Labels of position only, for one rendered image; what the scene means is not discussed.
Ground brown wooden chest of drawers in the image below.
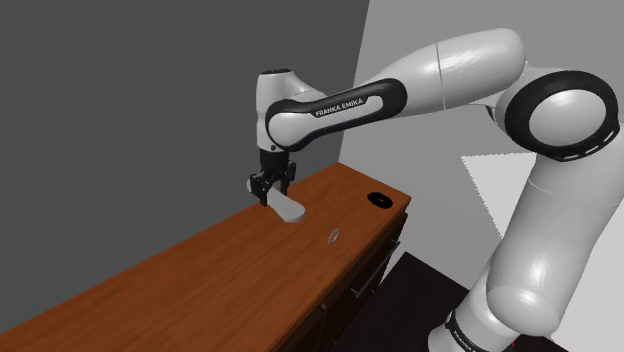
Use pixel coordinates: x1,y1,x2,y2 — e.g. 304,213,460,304
0,162,412,352

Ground black ring-shaped object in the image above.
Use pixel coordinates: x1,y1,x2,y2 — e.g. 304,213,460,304
366,191,395,211

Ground grey oblong remote control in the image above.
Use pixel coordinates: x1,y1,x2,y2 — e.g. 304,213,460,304
245,177,307,225

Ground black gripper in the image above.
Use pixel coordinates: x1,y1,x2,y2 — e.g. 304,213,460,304
248,148,298,208

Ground dark robot stand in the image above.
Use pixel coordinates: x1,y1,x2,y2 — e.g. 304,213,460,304
335,250,569,352

